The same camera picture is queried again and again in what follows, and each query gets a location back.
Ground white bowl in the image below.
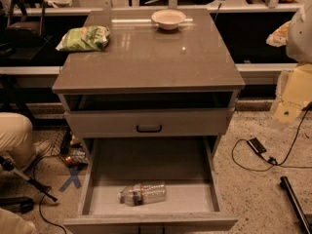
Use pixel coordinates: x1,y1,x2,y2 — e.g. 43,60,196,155
151,9,186,30

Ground black phone on floor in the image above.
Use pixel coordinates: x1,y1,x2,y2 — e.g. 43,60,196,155
247,137,266,155

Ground green chip bag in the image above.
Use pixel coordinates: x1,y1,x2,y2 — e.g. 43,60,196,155
56,25,110,52

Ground grey drawer cabinet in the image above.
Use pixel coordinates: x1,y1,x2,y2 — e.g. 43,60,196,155
53,9,245,150

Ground open grey middle drawer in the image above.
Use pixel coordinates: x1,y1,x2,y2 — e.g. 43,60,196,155
64,136,237,234

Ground black bar on floor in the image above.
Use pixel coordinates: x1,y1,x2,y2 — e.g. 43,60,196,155
280,176,312,234

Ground clear plastic water bottle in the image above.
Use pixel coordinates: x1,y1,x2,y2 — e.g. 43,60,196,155
118,181,167,207

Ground black chair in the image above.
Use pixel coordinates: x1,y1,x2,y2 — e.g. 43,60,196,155
1,0,49,60

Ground black cable on floor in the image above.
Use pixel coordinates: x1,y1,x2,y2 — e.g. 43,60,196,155
231,102,312,173

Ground black tripod leg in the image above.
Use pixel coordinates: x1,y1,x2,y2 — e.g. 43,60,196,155
0,156,58,202

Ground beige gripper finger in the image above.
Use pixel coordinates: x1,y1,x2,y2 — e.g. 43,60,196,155
266,21,290,47

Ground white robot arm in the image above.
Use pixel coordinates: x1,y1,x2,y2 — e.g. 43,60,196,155
266,0,312,63

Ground closed grey top drawer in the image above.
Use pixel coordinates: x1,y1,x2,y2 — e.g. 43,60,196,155
65,108,234,138

